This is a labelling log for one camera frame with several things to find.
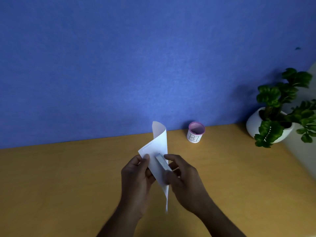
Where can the green leafy plant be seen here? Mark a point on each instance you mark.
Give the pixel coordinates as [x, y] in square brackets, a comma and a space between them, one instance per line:
[274, 96]

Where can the person's right hand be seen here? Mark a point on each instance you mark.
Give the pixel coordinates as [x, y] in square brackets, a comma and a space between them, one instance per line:
[188, 185]

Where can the small white rectangular block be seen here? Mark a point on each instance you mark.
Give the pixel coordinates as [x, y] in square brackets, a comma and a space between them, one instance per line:
[163, 162]

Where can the person's left hand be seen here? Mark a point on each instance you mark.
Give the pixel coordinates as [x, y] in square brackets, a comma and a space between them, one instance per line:
[134, 185]

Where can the person's right thumb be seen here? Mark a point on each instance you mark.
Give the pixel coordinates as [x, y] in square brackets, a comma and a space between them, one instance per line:
[171, 179]

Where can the person's left forearm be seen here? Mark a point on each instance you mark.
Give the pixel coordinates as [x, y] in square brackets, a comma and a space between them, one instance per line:
[123, 223]

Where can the white round plant pot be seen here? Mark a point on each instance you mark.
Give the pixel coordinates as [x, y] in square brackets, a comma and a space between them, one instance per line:
[253, 124]

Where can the person's right forearm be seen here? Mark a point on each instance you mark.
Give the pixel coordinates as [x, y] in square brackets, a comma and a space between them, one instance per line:
[217, 223]

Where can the white cup with pink rim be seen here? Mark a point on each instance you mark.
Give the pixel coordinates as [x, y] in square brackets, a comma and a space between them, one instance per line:
[195, 135]

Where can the person's left thumb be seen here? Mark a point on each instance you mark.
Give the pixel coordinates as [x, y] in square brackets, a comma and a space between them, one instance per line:
[145, 160]

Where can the white paper sheet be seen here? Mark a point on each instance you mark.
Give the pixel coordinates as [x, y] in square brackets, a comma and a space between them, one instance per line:
[159, 145]

